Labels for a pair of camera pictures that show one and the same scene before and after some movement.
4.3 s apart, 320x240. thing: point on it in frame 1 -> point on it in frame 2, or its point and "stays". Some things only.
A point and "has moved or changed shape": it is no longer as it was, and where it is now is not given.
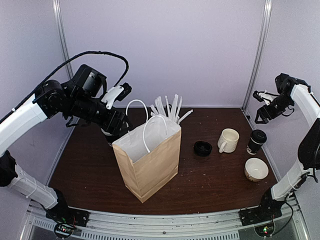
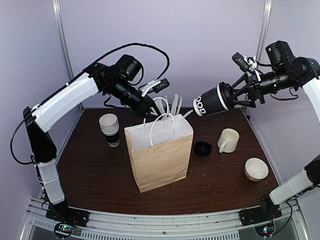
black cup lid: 202,148 stays
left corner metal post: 61,26 stays
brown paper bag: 148,156 has moved or changed shape
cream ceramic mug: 228,140 stays
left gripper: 114,128 -> 141,110
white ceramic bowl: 256,169 stays
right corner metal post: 261,44 stays
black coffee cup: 258,138 -> 210,102
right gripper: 271,115 -> 254,89
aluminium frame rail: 219,225 stays
